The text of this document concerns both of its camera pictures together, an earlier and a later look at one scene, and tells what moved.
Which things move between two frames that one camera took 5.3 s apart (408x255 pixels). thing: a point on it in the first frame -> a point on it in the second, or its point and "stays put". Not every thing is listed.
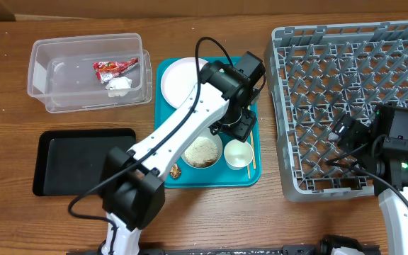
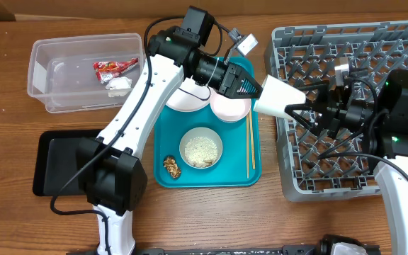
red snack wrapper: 105,71 stays put
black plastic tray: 71,162 stays put
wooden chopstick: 253,150 stays put
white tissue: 118,86 stays put
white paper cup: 238,154 -> 275,95
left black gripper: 241,130 -> 233,76
